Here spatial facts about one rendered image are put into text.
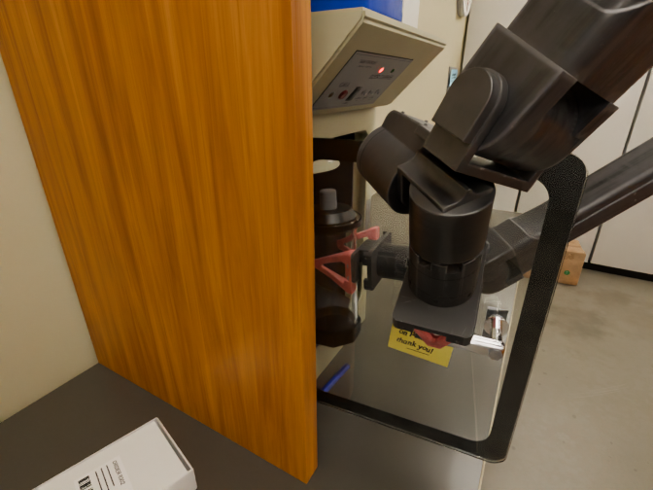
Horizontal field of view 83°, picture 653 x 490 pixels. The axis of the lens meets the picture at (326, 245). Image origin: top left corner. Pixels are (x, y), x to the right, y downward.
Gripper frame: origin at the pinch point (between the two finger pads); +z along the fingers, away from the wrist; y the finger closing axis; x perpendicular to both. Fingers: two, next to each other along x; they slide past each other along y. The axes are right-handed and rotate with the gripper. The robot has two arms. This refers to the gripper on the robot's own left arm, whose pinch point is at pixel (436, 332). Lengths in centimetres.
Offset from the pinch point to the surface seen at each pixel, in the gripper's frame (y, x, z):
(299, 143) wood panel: -3.9, -13.7, -19.5
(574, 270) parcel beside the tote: -205, 74, 208
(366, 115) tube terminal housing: -36.3, -19.5, -4.7
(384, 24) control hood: -19.5, -10.3, -24.0
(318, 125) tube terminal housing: -21.0, -21.0, -11.2
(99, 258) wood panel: 2, -51, 0
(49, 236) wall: 1, -66, 0
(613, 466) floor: -50, 70, 153
